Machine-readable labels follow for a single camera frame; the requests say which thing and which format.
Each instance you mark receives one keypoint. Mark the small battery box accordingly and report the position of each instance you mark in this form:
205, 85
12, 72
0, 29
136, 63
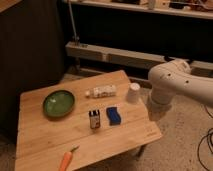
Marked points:
94, 117

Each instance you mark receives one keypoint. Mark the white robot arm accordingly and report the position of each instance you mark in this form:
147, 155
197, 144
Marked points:
174, 77

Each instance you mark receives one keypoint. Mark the blue eraser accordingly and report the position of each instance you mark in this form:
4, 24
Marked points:
113, 116

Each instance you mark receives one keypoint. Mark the clear plastic bottle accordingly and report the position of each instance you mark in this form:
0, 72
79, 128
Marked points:
101, 91

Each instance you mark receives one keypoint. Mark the wooden table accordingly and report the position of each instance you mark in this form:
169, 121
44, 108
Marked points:
42, 142

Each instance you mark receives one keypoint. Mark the white ceramic cup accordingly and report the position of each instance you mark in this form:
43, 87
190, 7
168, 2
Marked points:
133, 94

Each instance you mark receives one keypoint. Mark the metal shelf rail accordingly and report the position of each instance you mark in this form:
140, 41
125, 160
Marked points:
113, 55

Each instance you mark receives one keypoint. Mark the green round plate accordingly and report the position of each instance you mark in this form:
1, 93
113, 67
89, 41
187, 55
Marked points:
58, 104

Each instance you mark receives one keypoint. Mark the orange carrot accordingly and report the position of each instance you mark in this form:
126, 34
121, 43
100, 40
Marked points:
67, 157

